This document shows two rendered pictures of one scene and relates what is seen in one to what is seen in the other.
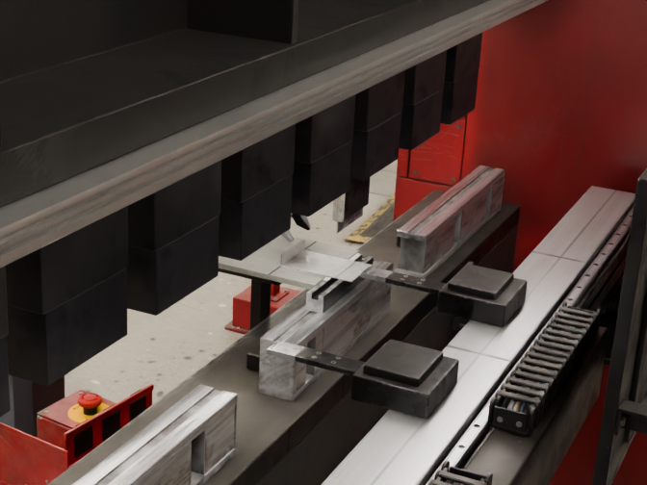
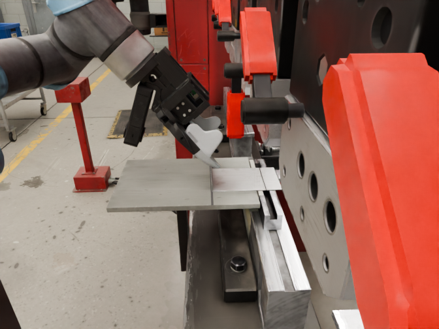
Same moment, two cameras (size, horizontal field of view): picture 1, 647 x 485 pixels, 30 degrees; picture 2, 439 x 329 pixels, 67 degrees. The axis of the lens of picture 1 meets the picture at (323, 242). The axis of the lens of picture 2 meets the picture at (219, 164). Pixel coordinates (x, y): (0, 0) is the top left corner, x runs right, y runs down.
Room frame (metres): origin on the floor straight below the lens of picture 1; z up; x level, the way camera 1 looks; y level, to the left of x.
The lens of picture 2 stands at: (1.40, 0.29, 1.33)
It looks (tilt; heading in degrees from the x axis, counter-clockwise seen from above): 28 degrees down; 333
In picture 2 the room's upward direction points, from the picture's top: straight up
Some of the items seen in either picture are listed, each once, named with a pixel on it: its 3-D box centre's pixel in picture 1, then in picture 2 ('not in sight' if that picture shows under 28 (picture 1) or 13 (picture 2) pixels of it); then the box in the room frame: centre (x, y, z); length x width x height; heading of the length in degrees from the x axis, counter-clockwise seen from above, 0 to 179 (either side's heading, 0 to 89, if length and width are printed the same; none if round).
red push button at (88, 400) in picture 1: (90, 406); not in sight; (1.73, 0.36, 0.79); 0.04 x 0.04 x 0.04
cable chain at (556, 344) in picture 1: (549, 362); not in sight; (1.51, -0.32, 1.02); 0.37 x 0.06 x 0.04; 156
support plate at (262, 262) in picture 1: (268, 254); (186, 181); (1.93, 0.09, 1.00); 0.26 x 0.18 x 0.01; 66
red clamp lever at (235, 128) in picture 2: not in sight; (240, 102); (1.75, 0.08, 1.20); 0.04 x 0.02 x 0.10; 66
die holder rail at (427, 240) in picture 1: (453, 218); (235, 118); (2.37, -0.27, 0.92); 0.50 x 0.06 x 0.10; 156
